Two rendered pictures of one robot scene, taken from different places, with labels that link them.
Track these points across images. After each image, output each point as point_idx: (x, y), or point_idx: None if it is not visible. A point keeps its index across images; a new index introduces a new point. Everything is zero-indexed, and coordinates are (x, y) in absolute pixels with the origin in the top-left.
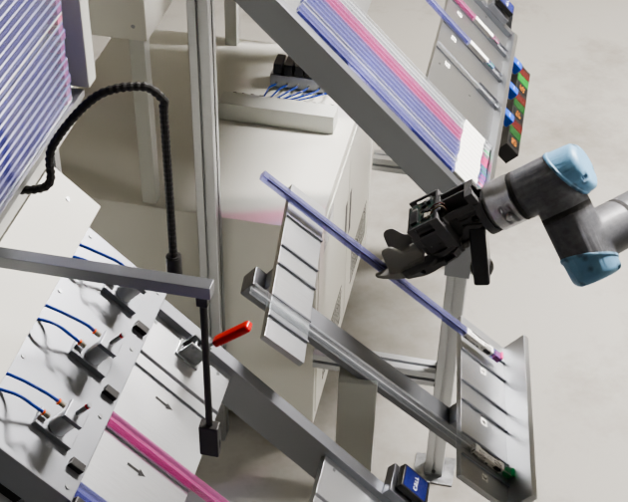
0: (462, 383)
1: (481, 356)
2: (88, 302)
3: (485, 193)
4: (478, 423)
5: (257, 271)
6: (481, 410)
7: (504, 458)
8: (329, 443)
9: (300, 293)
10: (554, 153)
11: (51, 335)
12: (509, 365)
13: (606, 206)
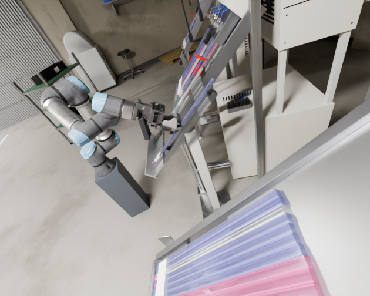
0: (162, 143)
1: (158, 161)
2: (222, 19)
3: (133, 101)
4: (160, 141)
5: (212, 91)
6: (159, 145)
7: (155, 144)
8: (188, 101)
9: (195, 88)
10: (103, 94)
11: (222, 12)
12: (151, 167)
13: (96, 115)
